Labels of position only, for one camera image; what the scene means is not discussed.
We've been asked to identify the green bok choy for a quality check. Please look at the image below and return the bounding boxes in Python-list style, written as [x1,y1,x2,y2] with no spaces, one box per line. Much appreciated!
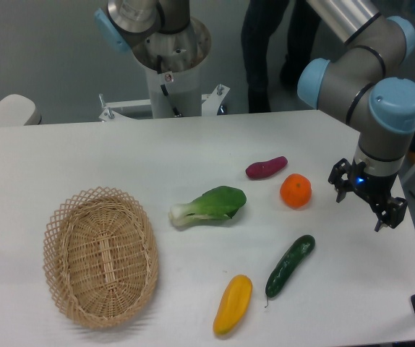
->
[168,186,247,227]

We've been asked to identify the person in dark trousers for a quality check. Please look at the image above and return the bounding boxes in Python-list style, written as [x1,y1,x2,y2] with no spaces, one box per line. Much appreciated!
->
[241,0,320,113]

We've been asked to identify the yellow squash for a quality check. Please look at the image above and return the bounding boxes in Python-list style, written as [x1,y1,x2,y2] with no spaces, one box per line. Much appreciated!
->
[213,275,253,335]

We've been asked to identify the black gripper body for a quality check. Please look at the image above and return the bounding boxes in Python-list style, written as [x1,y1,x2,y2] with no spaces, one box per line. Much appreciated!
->
[343,159,398,213]

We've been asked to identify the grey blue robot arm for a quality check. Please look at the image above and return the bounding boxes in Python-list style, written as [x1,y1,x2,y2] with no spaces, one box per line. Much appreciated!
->
[94,1,415,228]

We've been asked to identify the orange mandarin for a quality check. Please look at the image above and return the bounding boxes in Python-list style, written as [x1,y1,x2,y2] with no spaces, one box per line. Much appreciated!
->
[280,173,312,208]

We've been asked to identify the purple sweet potato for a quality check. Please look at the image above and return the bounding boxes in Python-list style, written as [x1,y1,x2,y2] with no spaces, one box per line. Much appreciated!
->
[245,156,288,180]

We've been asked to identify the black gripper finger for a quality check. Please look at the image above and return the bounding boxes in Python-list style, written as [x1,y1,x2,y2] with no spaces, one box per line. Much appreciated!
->
[374,196,408,232]
[328,158,353,203]

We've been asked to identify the white chair armrest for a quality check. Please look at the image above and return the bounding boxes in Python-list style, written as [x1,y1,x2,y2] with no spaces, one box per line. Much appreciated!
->
[0,94,42,127]

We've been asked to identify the woven wicker basket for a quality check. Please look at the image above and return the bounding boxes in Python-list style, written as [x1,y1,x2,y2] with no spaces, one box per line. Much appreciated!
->
[43,187,158,329]

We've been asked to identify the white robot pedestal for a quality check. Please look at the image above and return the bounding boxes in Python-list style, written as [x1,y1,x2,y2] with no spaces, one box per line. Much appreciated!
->
[98,14,229,123]

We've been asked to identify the green cucumber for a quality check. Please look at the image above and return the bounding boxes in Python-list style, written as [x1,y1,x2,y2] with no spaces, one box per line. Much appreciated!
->
[265,234,316,308]

